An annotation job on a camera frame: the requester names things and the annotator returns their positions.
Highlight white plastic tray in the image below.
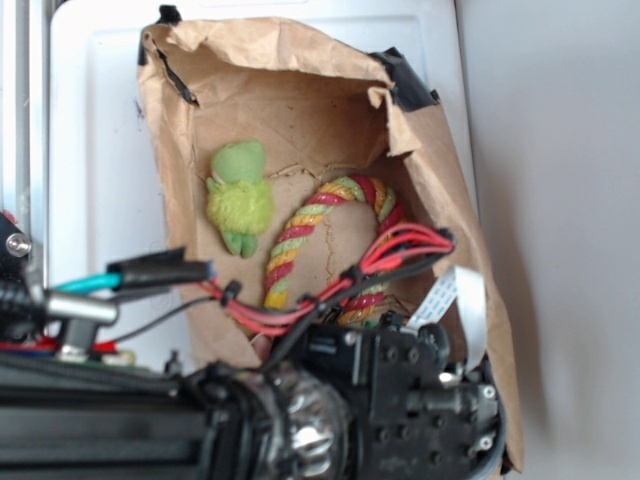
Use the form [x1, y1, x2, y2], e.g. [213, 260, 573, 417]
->
[47, 0, 501, 381]

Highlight green plush frog toy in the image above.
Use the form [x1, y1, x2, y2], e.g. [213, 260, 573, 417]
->
[206, 140, 275, 258]

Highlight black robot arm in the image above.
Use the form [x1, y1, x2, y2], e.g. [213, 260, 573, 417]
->
[1, 247, 507, 479]

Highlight brown paper-lined box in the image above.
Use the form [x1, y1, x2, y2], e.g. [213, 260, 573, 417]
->
[138, 18, 524, 470]

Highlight black metal bracket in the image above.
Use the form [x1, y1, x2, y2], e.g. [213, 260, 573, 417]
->
[0, 211, 32, 286]

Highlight red and black wire bundle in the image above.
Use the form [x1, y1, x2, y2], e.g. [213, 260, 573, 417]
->
[114, 223, 457, 374]

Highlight aluminium frame rail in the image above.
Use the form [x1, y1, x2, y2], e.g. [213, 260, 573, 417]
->
[1, 1, 56, 279]

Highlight multicolour twisted rope toy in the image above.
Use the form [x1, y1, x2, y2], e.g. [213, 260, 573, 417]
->
[264, 174, 406, 310]

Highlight white flat ribbon cable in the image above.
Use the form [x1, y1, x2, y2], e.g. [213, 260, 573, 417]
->
[402, 264, 487, 369]

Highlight pink plush bunny toy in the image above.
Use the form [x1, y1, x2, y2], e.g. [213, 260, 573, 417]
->
[250, 334, 273, 361]

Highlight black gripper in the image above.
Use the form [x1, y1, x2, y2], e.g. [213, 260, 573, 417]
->
[289, 324, 503, 479]

